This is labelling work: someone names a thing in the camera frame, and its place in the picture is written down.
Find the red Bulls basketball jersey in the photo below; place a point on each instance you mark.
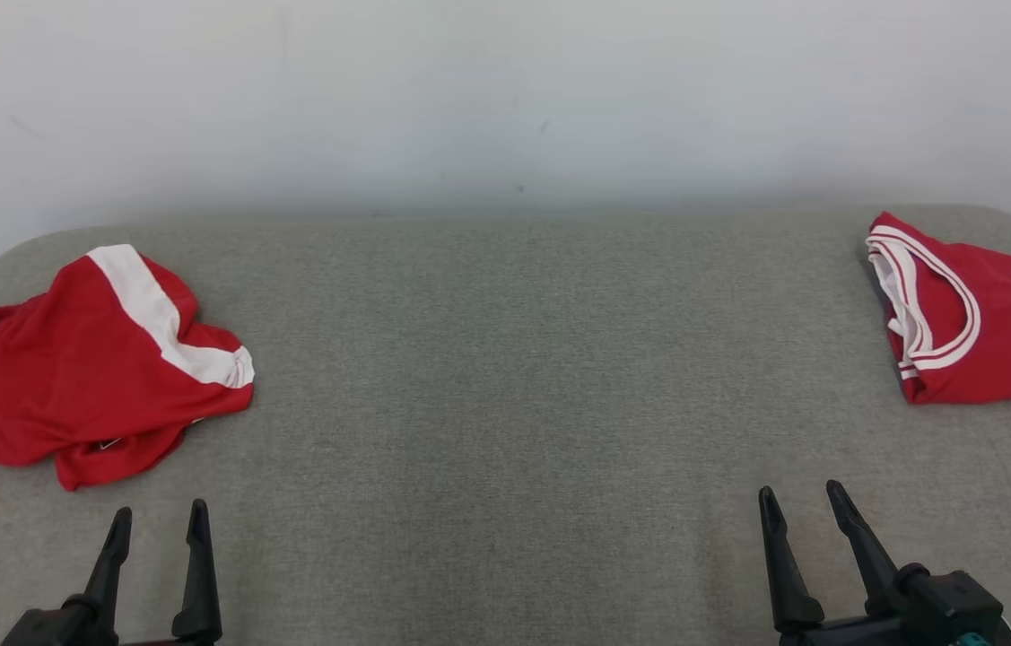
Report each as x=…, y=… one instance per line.
x=998, y=332

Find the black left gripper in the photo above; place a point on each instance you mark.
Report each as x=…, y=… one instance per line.
x=155, y=642

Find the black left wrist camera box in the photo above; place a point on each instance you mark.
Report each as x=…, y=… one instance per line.
x=56, y=626

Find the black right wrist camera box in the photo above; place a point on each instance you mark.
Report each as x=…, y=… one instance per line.
x=954, y=601

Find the red white-striped basketball shorts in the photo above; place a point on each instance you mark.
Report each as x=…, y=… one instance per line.
x=47, y=368

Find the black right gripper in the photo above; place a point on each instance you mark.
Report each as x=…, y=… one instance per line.
x=846, y=635

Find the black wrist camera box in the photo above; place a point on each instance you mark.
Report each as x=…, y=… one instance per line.
x=56, y=626
x=954, y=601

